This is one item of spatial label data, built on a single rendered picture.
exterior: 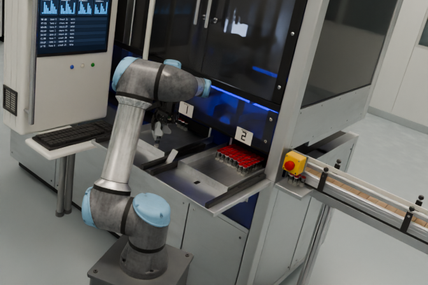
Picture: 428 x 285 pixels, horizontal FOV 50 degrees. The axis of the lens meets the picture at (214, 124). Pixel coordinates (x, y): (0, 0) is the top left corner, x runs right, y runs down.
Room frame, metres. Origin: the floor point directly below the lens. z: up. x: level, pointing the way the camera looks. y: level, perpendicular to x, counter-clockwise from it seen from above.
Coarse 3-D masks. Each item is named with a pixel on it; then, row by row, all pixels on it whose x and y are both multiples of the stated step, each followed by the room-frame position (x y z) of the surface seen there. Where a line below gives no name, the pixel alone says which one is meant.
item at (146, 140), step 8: (144, 128) 1.99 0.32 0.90; (176, 128) 2.11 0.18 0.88; (144, 136) 1.93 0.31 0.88; (152, 136) 1.95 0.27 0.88; (168, 136) 1.99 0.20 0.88; (176, 136) 2.00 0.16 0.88; (184, 136) 2.02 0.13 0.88; (192, 136) 2.04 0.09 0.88; (200, 136) 2.06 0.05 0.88; (144, 144) 1.81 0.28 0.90; (152, 144) 1.86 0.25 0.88; (160, 144) 1.88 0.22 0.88; (168, 144) 1.89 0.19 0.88; (176, 144) 1.91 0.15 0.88; (184, 144) 1.93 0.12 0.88; (192, 144) 1.89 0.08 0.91; (152, 152) 1.78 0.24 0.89; (160, 152) 1.75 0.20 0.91; (168, 152) 1.76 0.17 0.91
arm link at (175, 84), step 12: (168, 72) 1.33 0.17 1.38; (180, 72) 1.35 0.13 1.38; (168, 84) 1.31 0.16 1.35; (180, 84) 1.33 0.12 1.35; (192, 84) 1.37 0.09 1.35; (204, 84) 1.70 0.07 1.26; (168, 96) 1.31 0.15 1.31; (180, 96) 1.33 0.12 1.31; (192, 96) 1.39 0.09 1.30; (204, 96) 1.70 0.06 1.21
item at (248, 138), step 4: (240, 128) 1.85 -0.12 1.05; (236, 132) 1.86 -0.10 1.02; (240, 132) 1.85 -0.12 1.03; (248, 132) 1.82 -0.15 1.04; (236, 136) 1.86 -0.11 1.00; (240, 136) 1.85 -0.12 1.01; (248, 136) 1.82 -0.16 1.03; (252, 136) 1.81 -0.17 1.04; (240, 140) 1.84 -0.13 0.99; (248, 140) 1.82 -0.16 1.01; (248, 144) 1.82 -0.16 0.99
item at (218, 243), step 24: (24, 144) 2.78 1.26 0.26; (336, 144) 2.32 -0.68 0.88; (48, 168) 2.62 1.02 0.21; (96, 168) 2.36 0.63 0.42; (144, 192) 2.13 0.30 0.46; (168, 192) 2.04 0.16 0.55; (192, 216) 1.94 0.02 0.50; (216, 216) 1.87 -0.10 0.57; (288, 216) 1.95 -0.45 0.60; (312, 216) 2.25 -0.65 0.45; (168, 240) 2.01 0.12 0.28; (192, 240) 1.93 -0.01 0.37; (216, 240) 1.85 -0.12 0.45; (240, 240) 1.78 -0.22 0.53; (264, 240) 1.78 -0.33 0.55; (288, 240) 2.03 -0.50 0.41; (192, 264) 1.91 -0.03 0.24; (216, 264) 1.83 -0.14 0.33; (240, 264) 1.77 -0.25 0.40; (264, 264) 1.85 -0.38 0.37; (288, 264) 2.12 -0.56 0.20
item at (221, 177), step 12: (192, 156) 1.77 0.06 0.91; (204, 156) 1.84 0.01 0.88; (180, 168) 1.68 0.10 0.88; (192, 168) 1.65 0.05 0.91; (204, 168) 1.73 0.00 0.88; (216, 168) 1.75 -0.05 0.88; (228, 168) 1.78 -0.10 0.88; (264, 168) 1.78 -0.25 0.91; (204, 180) 1.61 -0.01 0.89; (216, 180) 1.59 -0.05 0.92; (228, 180) 1.67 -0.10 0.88; (240, 180) 1.62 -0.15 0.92
